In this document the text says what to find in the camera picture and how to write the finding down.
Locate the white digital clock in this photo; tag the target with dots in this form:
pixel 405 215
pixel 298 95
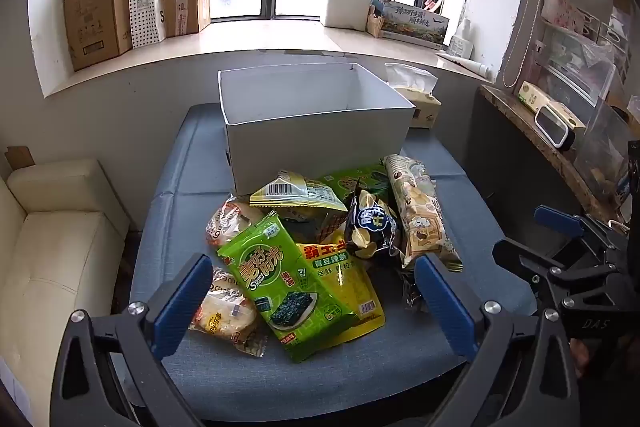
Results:
pixel 554 127

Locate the landscape printed carton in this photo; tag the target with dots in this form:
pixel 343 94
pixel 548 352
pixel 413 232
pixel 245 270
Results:
pixel 412 22

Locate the large brown cardboard box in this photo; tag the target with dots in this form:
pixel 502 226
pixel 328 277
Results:
pixel 95 12

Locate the white plastic bottle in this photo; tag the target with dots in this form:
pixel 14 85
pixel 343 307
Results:
pixel 461 39

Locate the small brown cardboard box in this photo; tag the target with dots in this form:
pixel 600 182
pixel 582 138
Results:
pixel 182 9

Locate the yellow spicy strip packet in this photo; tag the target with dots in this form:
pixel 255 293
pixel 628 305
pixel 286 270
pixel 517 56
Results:
pixel 352 289

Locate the green and white box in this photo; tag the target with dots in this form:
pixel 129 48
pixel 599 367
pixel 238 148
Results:
pixel 535 97

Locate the green seaweed snack packet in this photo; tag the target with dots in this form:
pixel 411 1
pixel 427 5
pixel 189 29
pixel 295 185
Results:
pixel 350 181
pixel 280 282

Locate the brown cardboard scrap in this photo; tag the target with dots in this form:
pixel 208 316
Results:
pixel 20 157

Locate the white tube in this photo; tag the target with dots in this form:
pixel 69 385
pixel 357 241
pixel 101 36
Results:
pixel 465 63

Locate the wooden side shelf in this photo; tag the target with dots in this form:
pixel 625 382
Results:
pixel 520 127

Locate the yellow-green barcode snack packet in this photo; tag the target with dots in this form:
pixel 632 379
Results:
pixel 290 194

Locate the tissue box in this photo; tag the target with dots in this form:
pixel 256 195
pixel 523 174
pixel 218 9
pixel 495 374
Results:
pixel 417 99

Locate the clear plastic drawer organizer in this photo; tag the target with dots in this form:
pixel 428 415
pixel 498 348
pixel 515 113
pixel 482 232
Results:
pixel 575 52

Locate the small brown paper bag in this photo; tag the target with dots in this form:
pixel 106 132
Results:
pixel 375 23

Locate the white cardboard box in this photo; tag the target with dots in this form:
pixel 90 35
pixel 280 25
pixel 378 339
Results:
pixel 310 127

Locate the clear plastic container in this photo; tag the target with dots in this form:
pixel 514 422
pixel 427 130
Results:
pixel 602 152

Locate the white foam box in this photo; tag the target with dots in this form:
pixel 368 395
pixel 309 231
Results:
pixel 347 7

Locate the clear bread packet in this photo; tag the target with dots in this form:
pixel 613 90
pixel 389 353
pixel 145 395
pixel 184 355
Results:
pixel 227 224
pixel 225 318

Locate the long beige biscuit packet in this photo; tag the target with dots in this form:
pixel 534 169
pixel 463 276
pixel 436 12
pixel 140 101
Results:
pixel 420 217

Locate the cream leather sofa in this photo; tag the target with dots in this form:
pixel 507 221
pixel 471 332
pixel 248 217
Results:
pixel 55 257

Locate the black potato chips bag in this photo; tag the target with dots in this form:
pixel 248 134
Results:
pixel 372 227

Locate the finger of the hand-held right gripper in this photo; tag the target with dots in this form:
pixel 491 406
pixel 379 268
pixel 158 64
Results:
pixel 520 257
pixel 557 219

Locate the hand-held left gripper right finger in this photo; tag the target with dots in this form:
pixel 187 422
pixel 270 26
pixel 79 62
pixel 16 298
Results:
pixel 442 307

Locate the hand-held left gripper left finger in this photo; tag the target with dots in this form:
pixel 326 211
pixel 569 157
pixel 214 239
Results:
pixel 176 311

